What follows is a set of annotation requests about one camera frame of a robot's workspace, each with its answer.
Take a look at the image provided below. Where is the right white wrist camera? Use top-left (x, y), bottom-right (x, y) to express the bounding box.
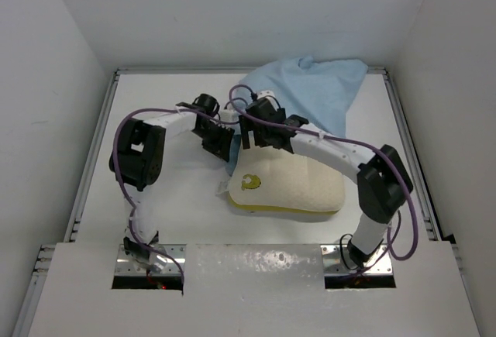
top-left (256, 90), bottom-right (275, 99)

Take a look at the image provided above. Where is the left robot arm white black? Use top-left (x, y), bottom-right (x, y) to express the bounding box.
top-left (109, 94), bottom-right (239, 273)

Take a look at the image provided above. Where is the white front cover board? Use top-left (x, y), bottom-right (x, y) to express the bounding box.
top-left (29, 243), bottom-right (478, 336)

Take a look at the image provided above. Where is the metal base plate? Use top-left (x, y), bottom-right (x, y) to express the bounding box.
top-left (321, 244), bottom-right (394, 277)
top-left (114, 244), bottom-right (185, 277)

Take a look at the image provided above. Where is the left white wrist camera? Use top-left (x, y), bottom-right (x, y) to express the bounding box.
top-left (219, 109), bottom-right (239, 125)

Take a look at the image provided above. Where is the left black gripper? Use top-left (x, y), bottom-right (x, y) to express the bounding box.
top-left (192, 122), bottom-right (233, 161)

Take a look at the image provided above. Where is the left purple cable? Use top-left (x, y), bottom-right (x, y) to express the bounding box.
top-left (115, 98), bottom-right (249, 287)

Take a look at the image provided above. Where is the light blue pillowcase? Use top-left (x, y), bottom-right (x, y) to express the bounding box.
top-left (224, 56), bottom-right (369, 177)

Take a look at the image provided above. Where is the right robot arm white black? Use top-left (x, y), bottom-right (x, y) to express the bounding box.
top-left (239, 97), bottom-right (413, 269)

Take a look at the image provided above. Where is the cream memory foam pillow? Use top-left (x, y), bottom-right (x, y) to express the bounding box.
top-left (217, 147), bottom-right (346, 215)

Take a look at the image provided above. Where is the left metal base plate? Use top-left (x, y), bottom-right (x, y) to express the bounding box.
top-left (114, 244), bottom-right (185, 277)

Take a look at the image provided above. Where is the aluminium table frame rail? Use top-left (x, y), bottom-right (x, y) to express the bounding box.
top-left (14, 70), bottom-right (452, 336)

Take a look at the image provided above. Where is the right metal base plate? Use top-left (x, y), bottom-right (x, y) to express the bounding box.
top-left (321, 244), bottom-right (394, 277)

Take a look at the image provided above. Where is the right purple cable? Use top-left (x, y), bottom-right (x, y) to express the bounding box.
top-left (228, 84), bottom-right (420, 276)

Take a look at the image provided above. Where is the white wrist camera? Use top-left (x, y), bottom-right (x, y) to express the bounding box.
top-left (256, 90), bottom-right (275, 99)
top-left (219, 109), bottom-right (239, 125)

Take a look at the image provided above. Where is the purple cable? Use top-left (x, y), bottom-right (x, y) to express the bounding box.
top-left (228, 84), bottom-right (420, 276)
top-left (115, 98), bottom-right (249, 287)

